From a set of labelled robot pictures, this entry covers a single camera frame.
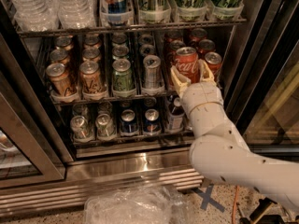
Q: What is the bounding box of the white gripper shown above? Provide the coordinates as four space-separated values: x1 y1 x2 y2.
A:
171 59 223 116

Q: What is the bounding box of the coke can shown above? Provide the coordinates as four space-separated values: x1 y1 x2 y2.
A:
166 40 185 63
204 52 222 77
197 39 216 55
164 30 183 43
188 28 207 47
174 47 199 83

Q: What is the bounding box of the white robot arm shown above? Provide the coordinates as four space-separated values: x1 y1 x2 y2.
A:
171 60 299 212

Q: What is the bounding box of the front silver slim can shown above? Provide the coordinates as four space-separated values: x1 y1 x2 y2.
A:
143 55 162 89

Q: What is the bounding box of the middle silver can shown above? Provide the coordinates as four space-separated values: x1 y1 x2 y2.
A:
139 44 156 57

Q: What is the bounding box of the front right pepsi can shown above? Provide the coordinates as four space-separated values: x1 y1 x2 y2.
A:
143 109 161 135

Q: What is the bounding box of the pepsi can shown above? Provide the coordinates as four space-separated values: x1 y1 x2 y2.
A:
143 109 161 135
121 109 138 136

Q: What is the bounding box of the open glass fridge door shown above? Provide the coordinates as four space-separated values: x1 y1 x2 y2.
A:
221 0 299 159

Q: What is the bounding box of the front green can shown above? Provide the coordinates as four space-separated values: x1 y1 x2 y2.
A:
112 59 135 91

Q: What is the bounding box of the middle green can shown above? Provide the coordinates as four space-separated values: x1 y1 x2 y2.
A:
112 46 130 60

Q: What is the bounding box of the front left pepsi can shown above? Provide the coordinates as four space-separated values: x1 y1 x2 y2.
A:
121 109 138 136

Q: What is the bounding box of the bottom silver can right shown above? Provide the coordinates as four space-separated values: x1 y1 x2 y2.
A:
95 113 115 138

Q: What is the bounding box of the front tan can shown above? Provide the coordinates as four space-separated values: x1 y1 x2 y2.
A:
79 61 104 94

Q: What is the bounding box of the tan can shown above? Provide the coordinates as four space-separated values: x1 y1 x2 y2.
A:
79 61 104 94
82 48 102 63

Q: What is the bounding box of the middle tan can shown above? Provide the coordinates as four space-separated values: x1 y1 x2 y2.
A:
82 48 102 63

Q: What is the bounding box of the stainless steel fridge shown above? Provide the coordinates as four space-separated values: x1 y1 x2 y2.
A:
0 0 299 217

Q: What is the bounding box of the bottom silver can left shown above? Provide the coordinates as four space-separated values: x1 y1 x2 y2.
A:
70 116 92 139

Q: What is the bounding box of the front orange can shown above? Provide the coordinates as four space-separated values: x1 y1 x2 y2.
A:
46 63 77 97

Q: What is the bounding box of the orange can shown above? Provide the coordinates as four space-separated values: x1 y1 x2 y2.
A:
46 63 77 97
50 49 70 66

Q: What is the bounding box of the middle orange can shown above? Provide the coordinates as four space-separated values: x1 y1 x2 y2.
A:
50 49 70 66

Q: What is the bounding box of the left glass fridge door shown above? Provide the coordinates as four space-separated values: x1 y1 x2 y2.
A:
0 73 65 189

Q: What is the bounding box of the left white-cap bottle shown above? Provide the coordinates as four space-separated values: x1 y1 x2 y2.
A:
166 97 184 132

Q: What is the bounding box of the blue tape cross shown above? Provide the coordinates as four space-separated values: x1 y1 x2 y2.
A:
192 185 225 213

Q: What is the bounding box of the clear plastic bag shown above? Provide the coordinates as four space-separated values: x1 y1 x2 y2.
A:
83 186 194 224

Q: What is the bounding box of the right water bottle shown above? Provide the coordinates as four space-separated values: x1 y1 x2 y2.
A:
58 0 96 29

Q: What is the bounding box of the water bottle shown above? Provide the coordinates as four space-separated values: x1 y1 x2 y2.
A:
11 0 59 32
58 0 96 29

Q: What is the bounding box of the left water bottle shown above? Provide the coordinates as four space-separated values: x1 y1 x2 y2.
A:
11 0 59 32

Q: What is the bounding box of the orange cable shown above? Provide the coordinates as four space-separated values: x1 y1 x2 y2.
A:
231 185 240 224

